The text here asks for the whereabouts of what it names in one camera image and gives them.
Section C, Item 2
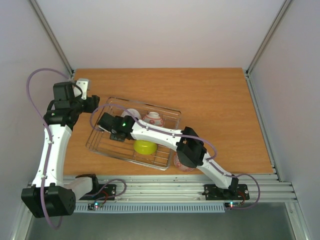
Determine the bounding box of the green and white bowl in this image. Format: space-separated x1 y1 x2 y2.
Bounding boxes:
133 140 158 155

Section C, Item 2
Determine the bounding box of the red floral pattern bowl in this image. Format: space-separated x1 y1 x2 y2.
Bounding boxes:
142 111 164 127

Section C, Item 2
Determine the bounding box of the chrome wire dish rack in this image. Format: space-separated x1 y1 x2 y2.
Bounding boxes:
85 96 182 172

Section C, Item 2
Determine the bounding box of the red geometric pattern bowl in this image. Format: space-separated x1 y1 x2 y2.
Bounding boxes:
173 153 194 172

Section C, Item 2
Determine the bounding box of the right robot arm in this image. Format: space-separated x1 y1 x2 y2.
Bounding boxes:
97 113 239 198

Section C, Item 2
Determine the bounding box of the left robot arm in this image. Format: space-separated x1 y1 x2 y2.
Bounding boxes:
21 78 101 218

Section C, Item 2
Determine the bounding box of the left controller board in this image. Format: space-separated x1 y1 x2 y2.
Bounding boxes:
87 202 104 211

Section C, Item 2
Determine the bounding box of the controller board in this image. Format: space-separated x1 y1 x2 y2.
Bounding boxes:
87 202 104 211
224 201 244 208

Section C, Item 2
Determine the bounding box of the right controller board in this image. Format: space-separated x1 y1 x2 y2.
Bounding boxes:
224 201 244 208

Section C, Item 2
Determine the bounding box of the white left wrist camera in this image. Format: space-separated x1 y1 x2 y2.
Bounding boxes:
73 78 91 100

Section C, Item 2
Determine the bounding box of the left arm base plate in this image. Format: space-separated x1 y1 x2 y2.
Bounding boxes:
79 184 117 201

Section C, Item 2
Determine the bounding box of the slotted grey cable duct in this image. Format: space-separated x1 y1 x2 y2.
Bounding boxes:
74 202 225 214

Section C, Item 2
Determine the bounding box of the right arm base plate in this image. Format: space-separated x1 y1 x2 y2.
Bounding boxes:
202 184 250 201

